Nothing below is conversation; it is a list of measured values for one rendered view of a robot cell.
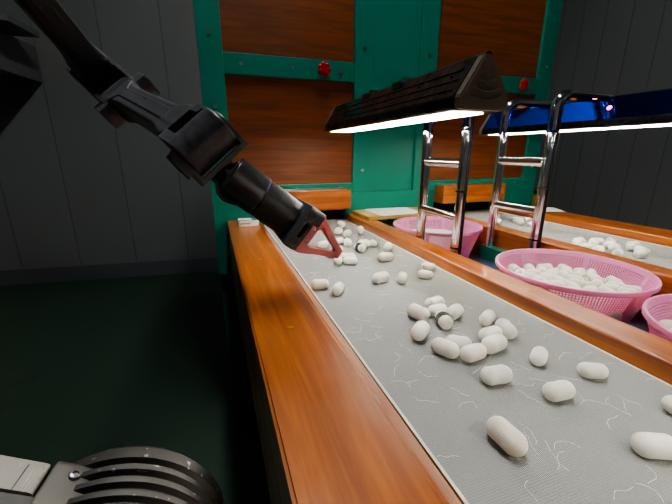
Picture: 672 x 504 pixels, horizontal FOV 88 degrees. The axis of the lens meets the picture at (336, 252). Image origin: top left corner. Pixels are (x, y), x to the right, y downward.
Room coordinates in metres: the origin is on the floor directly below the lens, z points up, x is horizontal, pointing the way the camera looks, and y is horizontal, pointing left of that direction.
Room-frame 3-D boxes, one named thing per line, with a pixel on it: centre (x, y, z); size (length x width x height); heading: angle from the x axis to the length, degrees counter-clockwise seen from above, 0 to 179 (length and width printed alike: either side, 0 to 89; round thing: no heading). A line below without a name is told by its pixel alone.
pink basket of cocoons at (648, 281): (0.64, -0.46, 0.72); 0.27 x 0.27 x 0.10
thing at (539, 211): (0.96, -0.56, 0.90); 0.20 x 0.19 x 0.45; 19
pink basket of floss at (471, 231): (1.06, -0.31, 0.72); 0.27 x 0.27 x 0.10
